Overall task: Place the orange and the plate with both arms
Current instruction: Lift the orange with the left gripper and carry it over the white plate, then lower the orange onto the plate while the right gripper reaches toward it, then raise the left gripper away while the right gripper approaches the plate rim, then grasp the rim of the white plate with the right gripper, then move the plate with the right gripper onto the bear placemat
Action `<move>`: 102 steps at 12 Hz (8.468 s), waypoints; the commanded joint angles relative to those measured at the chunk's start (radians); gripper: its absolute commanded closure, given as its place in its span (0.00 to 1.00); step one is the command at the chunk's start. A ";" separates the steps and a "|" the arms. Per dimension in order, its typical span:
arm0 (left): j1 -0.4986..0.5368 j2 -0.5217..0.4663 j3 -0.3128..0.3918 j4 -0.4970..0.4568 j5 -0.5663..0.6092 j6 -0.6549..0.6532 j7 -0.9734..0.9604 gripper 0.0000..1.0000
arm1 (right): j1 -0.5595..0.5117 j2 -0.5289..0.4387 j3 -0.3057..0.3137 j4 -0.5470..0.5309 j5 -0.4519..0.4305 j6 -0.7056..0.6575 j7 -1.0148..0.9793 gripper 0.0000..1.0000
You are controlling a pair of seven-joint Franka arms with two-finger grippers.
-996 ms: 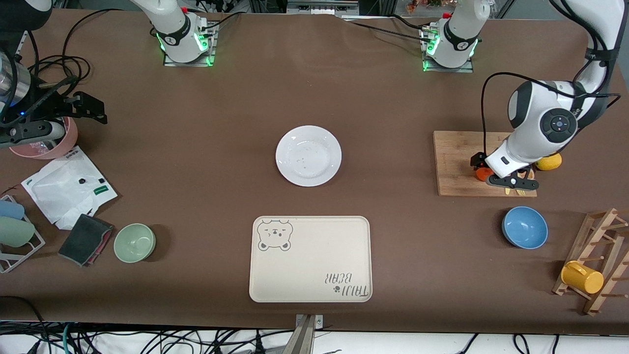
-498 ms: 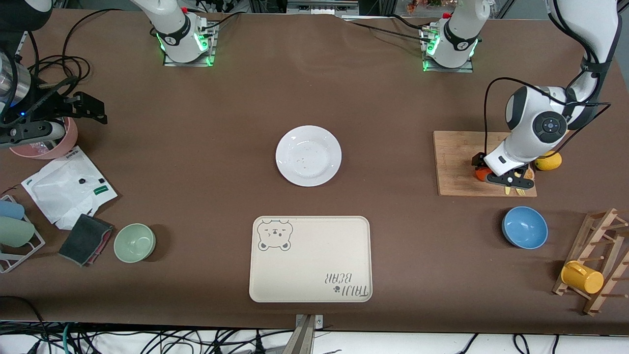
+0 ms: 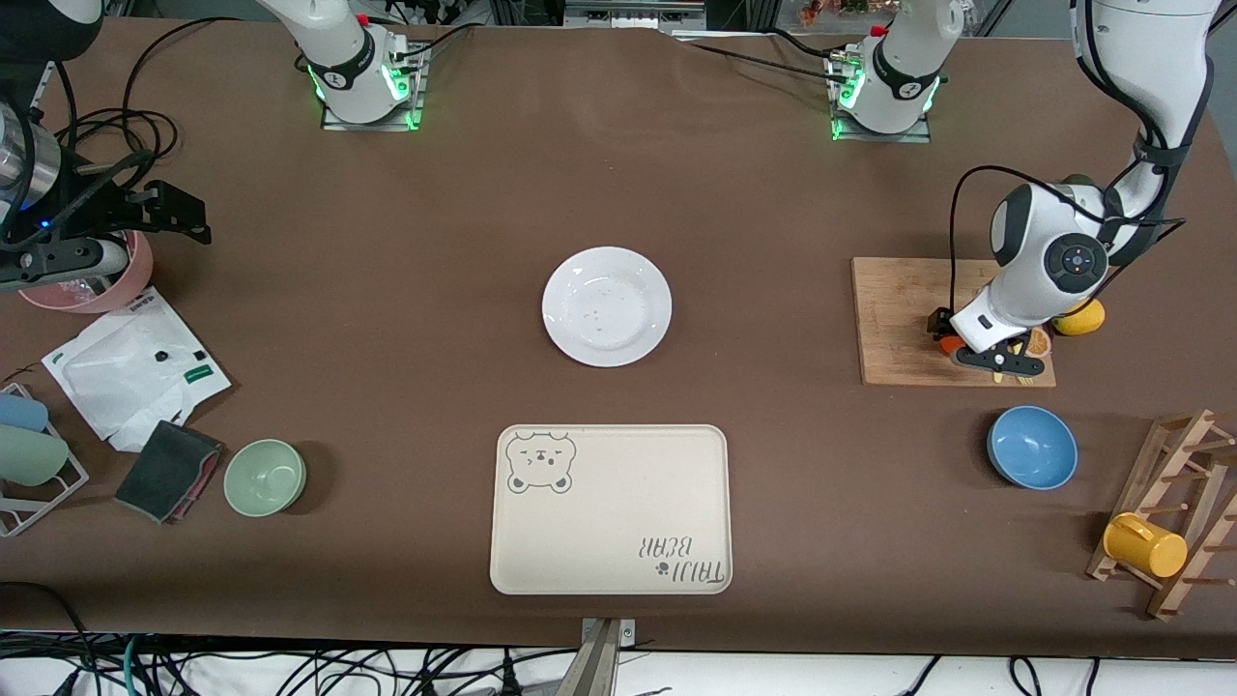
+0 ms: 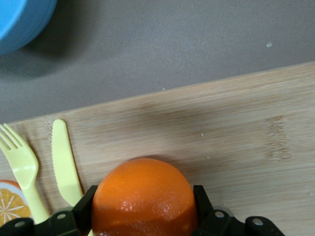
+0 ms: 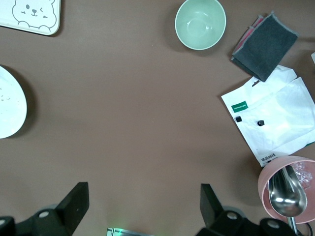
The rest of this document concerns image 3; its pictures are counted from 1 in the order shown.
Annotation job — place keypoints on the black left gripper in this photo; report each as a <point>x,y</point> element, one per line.
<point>938,322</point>

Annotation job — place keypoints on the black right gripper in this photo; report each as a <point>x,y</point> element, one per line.
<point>104,212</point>

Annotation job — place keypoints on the orange mandarin fruit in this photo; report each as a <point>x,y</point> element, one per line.
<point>952,345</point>

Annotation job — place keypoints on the white round plate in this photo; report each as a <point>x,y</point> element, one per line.
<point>607,306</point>

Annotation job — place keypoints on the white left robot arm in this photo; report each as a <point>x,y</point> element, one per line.
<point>1024,290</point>

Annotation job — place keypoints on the wooden cutting board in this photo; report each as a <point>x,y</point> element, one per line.
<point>899,319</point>

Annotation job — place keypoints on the toy orange slice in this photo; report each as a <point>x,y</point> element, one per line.
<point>1040,342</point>

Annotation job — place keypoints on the yellow plastic fork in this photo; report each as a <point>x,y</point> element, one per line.
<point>1024,379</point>

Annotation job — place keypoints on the pink bowl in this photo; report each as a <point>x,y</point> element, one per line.
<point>116,295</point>

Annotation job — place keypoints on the yellow lemon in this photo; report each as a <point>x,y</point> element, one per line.
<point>1084,321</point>

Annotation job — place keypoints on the blue bowl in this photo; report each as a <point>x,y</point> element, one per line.
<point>1032,448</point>

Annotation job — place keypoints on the white plastic bag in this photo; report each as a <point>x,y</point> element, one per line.
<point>126,377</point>

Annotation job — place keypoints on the dark grey sponge cloth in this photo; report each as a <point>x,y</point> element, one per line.
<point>166,472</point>

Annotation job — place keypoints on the pale blue cup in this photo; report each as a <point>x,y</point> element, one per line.
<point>19,413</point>

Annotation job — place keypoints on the wooden mug rack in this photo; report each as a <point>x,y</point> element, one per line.
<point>1174,454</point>

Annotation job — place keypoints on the pale green bowl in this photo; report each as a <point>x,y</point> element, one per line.
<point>264,477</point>

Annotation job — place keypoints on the pale green cup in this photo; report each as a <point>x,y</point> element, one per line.
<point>29,456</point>

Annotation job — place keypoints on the yellow mug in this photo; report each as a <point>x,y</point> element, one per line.
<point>1145,546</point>

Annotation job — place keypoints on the cream bear print tray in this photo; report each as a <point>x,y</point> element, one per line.
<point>609,522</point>

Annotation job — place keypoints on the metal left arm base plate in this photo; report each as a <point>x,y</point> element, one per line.
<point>899,137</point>

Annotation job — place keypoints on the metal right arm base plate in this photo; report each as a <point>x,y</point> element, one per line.
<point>417,97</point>

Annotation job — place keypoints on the aluminium frame profile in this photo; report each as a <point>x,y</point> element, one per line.
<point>628,14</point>

